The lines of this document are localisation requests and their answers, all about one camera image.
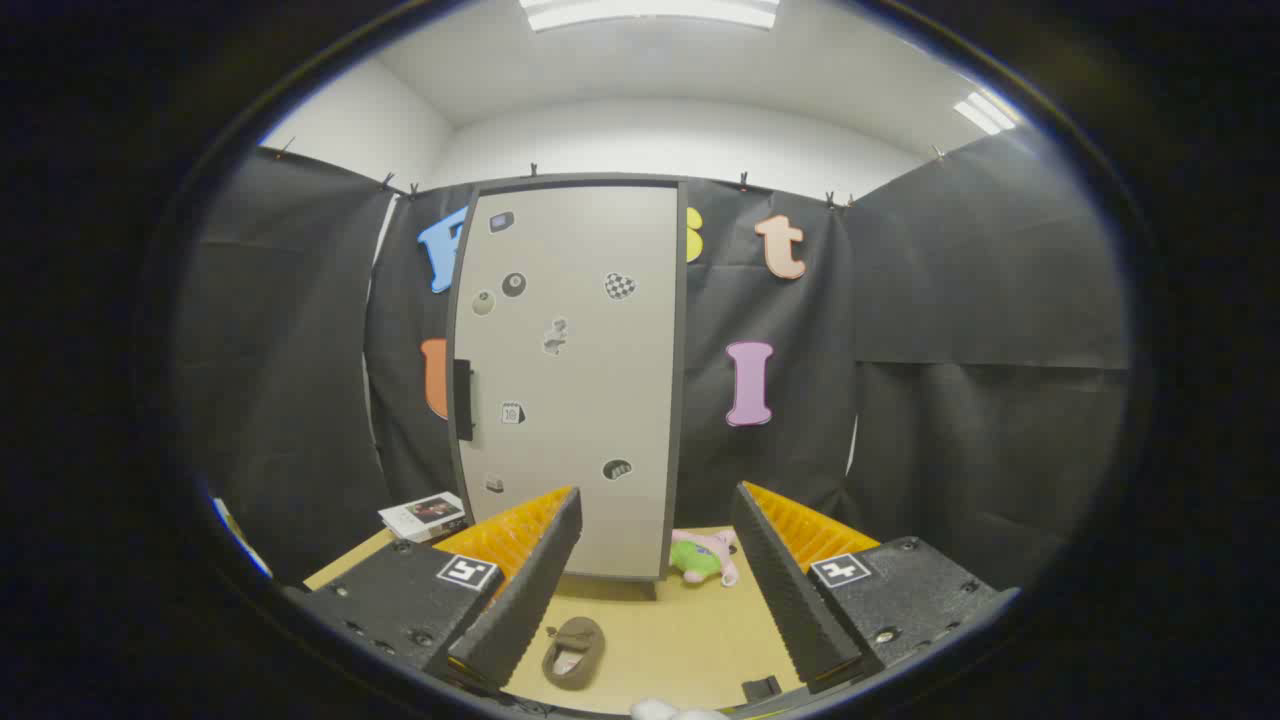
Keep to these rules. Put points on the long ceiling light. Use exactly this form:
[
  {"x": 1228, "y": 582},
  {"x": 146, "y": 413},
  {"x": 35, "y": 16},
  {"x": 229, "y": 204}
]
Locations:
[{"x": 650, "y": 10}]

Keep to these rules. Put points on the grey shoe cabinet door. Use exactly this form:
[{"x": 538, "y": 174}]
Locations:
[{"x": 580, "y": 380}]

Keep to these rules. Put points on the green and pink plush toy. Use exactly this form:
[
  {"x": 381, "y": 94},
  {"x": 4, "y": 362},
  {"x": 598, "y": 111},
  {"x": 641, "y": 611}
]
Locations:
[{"x": 700, "y": 558}]

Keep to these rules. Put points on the small black block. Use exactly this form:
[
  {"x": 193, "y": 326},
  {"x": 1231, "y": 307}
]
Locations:
[{"x": 762, "y": 689}]

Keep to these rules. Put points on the black backdrop cloth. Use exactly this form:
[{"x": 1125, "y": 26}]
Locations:
[{"x": 950, "y": 300}]

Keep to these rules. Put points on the small ceiling light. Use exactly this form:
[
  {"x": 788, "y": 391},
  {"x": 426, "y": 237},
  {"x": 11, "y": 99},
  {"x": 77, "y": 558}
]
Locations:
[{"x": 985, "y": 110}]

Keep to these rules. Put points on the grey shoe cabinet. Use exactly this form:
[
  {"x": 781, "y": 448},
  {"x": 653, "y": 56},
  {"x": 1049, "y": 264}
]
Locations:
[{"x": 678, "y": 400}]

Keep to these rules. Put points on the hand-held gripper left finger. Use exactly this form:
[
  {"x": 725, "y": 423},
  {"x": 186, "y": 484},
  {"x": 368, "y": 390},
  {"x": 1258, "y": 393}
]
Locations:
[{"x": 530, "y": 590}]

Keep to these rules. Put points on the white fluffy object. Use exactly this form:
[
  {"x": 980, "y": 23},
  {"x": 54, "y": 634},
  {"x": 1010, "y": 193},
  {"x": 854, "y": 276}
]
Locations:
[{"x": 670, "y": 711}]

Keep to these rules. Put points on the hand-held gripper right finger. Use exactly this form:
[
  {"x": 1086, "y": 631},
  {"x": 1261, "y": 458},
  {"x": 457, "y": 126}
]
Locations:
[{"x": 790, "y": 600}]

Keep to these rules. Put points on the white book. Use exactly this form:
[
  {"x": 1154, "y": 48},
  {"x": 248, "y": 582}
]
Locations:
[{"x": 420, "y": 512}]

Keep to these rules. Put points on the brown book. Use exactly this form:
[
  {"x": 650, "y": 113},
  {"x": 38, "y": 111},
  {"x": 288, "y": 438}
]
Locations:
[{"x": 452, "y": 532}]

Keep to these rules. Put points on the brown fuzzy shoe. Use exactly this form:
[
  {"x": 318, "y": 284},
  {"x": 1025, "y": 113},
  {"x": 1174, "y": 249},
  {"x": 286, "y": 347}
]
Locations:
[{"x": 578, "y": 655}]

